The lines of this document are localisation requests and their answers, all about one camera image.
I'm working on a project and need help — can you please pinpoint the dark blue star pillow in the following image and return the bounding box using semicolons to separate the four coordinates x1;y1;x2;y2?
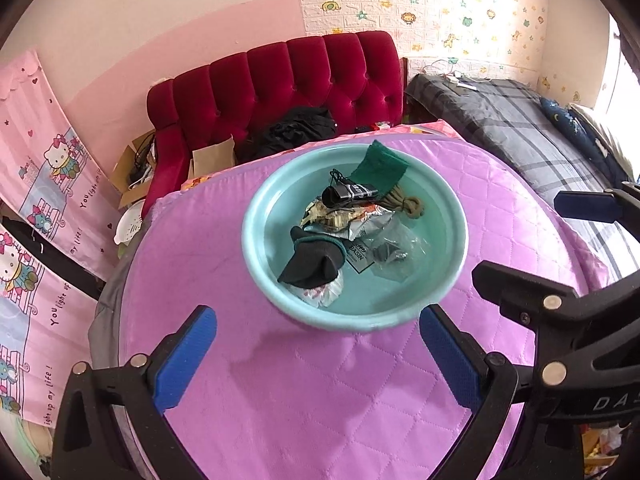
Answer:
539;96;631;181

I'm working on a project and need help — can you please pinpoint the beige powder packet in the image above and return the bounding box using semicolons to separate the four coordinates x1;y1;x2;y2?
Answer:
300;200;361;233

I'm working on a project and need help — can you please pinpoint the teal plastic basin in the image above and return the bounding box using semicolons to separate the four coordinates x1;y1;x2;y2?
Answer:
241;144;469;332

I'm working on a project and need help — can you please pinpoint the black clothing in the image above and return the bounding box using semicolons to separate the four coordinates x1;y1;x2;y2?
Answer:
235;106;337;161

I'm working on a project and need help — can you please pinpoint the open cardboard box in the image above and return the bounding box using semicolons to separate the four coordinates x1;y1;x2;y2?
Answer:
111;130;158;211

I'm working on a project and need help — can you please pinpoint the bed with grey plaid cover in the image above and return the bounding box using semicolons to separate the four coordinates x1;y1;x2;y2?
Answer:
404;72;640;281

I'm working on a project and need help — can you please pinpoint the purple quilted mat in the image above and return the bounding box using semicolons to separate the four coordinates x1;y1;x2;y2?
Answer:
107;130;608;480

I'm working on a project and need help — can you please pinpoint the white colander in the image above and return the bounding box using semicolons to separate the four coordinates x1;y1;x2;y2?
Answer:
114;205;148;246

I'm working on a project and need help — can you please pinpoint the white pillow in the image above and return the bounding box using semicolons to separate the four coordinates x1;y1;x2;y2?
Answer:
567;102;640;181

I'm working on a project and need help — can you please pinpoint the clear plastic bag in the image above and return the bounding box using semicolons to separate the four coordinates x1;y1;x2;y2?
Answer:
370;220;432;281

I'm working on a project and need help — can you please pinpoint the white charging cable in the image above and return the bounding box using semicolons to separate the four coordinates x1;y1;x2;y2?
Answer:
420;57;493;93

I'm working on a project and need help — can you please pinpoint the grey table cover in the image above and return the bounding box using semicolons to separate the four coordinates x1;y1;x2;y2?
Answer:
87;260;132;361

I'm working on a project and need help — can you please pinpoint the pink cartoon curtain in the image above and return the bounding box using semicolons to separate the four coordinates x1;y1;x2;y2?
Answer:
0;50;121;281
0;220;101;428

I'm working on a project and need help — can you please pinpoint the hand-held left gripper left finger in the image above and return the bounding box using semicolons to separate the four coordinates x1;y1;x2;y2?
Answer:
50;305;218;480

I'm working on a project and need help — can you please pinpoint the olive rope bundle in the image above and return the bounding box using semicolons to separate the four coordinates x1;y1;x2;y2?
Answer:
382;185;425;219

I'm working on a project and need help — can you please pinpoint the pink printed tablecloth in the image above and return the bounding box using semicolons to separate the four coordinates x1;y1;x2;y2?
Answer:
180;119;463;192

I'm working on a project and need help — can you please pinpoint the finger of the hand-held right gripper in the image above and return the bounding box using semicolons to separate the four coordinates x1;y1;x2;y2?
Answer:
553;182;640;226
471;260;640;387

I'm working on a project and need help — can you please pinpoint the black cloth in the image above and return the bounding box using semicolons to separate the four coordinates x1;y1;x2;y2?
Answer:
277;226;347;288

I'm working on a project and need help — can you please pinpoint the red tufted velvet sofa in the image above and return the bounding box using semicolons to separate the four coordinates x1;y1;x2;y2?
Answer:
141;30;405;221

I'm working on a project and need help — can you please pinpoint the green scouring pad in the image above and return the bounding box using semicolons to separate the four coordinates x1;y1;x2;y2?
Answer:
352;141;411;196

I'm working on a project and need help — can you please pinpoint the flat cardboard piece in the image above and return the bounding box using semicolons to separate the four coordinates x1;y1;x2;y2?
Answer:
187;135;237;181

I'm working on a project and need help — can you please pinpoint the white red wrapper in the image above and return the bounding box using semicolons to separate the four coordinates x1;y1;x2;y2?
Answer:
295;280;346;308

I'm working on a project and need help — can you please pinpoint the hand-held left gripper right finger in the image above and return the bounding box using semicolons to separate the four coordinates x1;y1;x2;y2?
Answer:
420;304;583;480

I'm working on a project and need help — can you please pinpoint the black bag roll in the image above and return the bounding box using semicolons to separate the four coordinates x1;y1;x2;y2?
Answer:
321;180;381;207

